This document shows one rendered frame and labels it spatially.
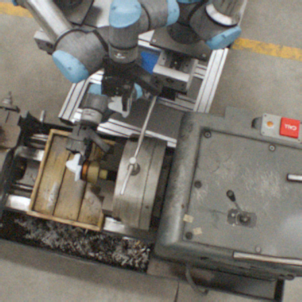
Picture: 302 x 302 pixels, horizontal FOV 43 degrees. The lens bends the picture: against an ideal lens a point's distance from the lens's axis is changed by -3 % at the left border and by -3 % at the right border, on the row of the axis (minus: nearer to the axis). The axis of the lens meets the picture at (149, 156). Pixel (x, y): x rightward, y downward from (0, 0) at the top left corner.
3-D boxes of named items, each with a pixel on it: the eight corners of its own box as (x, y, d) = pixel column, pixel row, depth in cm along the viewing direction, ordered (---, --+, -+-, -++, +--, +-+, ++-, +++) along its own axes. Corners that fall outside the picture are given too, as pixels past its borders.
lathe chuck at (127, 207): (157, 154, 155) (158, 124, 125) (140, 232, 146) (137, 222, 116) (135, 149, 155) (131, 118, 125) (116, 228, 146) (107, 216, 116)
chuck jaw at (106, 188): (129, 184, 132) (121, 216, 126) (129, 191, 136) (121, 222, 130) (98, 177, 133) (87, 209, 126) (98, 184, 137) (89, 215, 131)
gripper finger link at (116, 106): (109, 113, 118) (110, 89, 111) (129, 116, 118) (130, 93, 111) (106, 120, 116) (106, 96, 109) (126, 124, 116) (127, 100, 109)
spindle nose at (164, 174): (172, 166, 148) (174, 149, 128) (160, 220, 142) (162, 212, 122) (164, 164, 148) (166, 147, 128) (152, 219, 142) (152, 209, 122)
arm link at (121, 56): (141, 37, 101) (133, 54, 96) (139, 52, 104) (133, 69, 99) (113, 32, 101) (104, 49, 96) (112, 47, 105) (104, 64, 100)
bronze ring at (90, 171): (110, 158, 133) (83, 153, 134) (103, 185, 130) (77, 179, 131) (112, 165, 142) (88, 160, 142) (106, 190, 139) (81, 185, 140)
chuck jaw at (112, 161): (134, 168, 136) (138, 137, 131) (131, 175, 132) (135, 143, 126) (103, 162, 137) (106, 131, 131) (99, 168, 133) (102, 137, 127)
